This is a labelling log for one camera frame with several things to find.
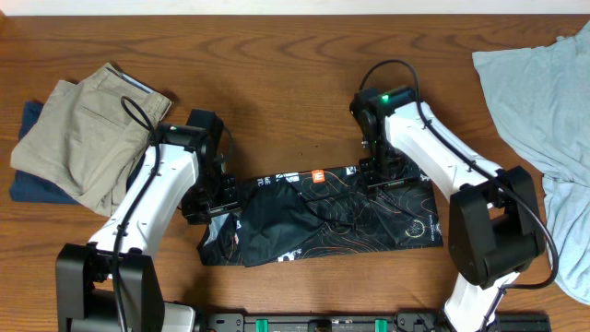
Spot black orange-patterned sports shirt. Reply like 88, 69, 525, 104
197, 166, 443, 267

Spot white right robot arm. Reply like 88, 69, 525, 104
349, 87, 546, 331

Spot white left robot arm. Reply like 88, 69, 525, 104
55, 124, 228, 331

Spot folded khaki trousers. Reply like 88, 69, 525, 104
10, 64, 171, 217

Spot light grey t-shirt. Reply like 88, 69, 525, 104
472, 27, 589, 303

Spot folded navy blue garment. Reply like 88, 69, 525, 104
10, 101, 148, 215

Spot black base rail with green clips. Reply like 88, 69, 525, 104
195, 311, 552, 332

